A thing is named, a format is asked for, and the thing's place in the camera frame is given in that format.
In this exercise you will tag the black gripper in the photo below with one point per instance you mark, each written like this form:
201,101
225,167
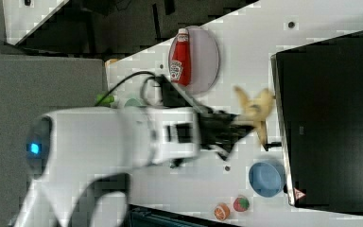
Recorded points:
219,129

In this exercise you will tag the peeled toy banana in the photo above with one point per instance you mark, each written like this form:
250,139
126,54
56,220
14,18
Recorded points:
255,111

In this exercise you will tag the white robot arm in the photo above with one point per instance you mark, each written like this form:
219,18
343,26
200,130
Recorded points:
80,161

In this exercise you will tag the blue cup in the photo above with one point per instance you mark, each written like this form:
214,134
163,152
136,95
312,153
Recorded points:
267,178

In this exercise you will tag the red toy strawberry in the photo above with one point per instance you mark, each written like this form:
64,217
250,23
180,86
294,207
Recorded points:
241,204

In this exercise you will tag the orange slice toy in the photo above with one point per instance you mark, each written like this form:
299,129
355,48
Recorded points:
221,211

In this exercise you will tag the grey round plate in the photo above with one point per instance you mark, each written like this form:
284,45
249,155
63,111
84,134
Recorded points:
204,60

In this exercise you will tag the red ketchup bottle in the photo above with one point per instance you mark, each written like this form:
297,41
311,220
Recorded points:
180,66

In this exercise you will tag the blue metal frame rail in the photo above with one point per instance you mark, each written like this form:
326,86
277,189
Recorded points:
139,216

